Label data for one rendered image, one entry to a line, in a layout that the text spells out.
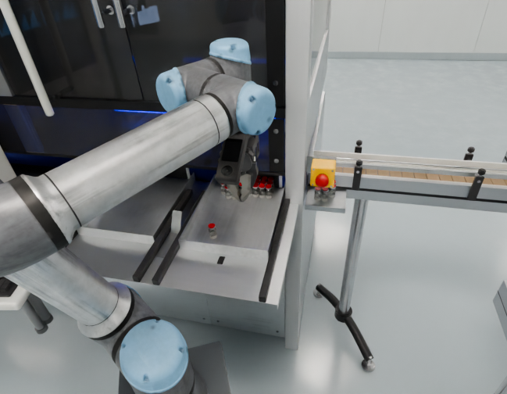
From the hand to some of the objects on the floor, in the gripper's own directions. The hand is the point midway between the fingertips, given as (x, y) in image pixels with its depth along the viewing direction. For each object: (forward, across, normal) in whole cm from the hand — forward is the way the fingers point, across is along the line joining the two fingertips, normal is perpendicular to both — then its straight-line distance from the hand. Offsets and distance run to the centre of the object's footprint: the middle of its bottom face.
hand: (240, 198), depth 87 cm
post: (+110, -9, -31) cm, 114 cm away
